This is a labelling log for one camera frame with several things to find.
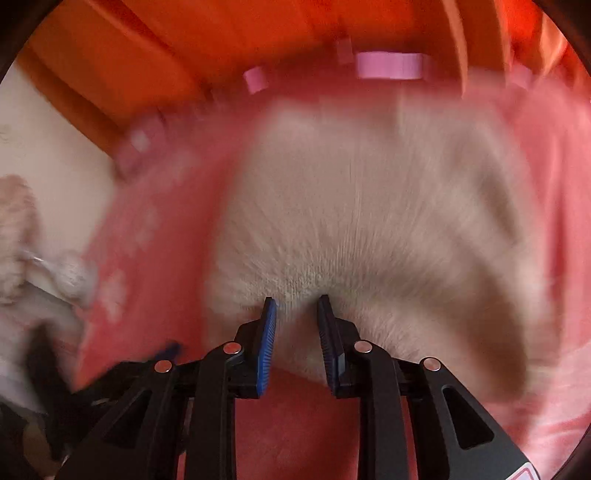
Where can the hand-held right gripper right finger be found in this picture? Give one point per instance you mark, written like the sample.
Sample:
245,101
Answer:
326,344

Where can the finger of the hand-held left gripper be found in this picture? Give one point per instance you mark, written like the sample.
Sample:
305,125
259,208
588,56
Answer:
167,350

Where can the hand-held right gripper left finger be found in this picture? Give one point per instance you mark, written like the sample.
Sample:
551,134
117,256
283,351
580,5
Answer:
268,344

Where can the cream sweater with black hearts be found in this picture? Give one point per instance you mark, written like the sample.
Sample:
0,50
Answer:
369,207

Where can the pink fleece blanket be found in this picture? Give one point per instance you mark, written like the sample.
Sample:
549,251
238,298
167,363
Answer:
152,240

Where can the pink polka dot pillow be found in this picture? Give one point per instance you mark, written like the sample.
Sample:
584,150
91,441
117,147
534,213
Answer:
390,65

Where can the orange curtain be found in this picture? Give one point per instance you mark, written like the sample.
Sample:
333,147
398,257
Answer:
138,46

